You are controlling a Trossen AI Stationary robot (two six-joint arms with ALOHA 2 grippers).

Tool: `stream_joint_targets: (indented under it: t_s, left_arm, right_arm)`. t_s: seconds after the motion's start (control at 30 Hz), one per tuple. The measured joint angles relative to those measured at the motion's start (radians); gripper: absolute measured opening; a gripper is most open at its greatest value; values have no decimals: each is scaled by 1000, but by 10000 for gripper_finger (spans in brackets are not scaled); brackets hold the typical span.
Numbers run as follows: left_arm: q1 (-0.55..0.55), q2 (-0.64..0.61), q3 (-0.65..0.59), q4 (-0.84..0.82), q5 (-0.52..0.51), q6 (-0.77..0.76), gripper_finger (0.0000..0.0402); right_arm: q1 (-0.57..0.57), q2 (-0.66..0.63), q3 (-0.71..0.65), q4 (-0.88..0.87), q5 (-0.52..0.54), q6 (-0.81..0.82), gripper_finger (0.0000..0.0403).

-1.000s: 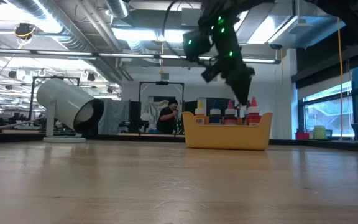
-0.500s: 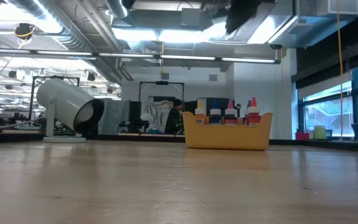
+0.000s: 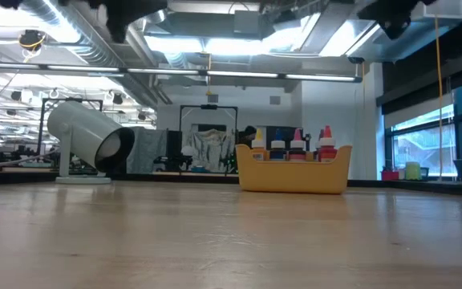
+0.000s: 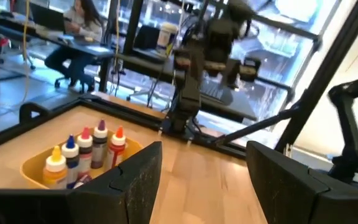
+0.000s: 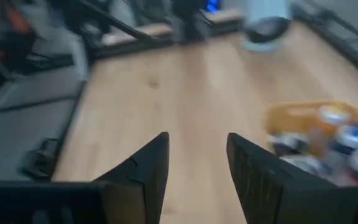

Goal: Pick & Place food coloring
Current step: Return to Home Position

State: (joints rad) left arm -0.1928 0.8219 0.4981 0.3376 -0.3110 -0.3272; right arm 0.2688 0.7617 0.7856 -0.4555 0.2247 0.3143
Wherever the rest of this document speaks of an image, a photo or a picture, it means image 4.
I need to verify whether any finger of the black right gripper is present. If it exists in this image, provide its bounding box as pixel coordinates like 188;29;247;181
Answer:
228;60;241;90

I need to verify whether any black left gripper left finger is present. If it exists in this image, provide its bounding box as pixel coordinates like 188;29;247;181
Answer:
68;141;163;224

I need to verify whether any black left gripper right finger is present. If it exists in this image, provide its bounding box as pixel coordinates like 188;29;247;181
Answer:
246;141;341;224

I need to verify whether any small dropper bottle pink label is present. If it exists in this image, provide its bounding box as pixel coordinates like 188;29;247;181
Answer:
73;174;93;189

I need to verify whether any large red food coloring bottle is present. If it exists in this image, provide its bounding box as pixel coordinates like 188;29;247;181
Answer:
106;126;126;170

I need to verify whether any large purple food coloring bottle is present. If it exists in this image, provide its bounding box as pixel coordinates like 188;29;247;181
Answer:
91;119;108;169

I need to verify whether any large pink food coloring bottle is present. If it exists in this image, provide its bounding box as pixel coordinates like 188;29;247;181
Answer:
76;126;93;178

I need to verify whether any large blue food coloring bottle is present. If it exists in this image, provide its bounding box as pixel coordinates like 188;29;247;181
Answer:
61;134;80;187

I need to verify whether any large yellow food coloring bottle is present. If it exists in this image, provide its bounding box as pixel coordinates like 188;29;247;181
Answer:
43;145;68;190

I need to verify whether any black right diagonal brace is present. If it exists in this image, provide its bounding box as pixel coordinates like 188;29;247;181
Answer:
214;104;303;146

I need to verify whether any white jar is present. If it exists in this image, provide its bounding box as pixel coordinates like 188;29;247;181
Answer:
157;22;179;50

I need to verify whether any black curved stand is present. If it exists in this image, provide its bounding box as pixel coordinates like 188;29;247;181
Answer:
328;77;358;185

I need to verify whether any yellow plastic bin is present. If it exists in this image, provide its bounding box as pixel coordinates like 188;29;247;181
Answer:
19;129;144;190

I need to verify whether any office chair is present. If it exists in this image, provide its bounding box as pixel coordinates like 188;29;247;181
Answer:
53;73;96;95

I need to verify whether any black office desk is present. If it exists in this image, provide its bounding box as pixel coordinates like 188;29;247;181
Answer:
0;14;116;94

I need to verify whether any person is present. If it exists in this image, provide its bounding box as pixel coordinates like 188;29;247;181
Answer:
44;0;104;94

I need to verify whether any dark open laptop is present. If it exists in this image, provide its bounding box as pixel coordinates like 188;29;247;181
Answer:
29;2;67;32

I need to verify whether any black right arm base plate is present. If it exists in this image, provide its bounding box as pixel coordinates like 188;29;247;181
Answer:
162;118;206;136

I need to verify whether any black rig upright post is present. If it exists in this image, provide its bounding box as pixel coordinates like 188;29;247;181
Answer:
275;0;358;154

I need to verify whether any black frame bracket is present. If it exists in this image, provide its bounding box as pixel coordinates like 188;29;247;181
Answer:
19;102;53;124

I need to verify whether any yellow extension cable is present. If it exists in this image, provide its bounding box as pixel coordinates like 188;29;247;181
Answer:
0;0;32;105

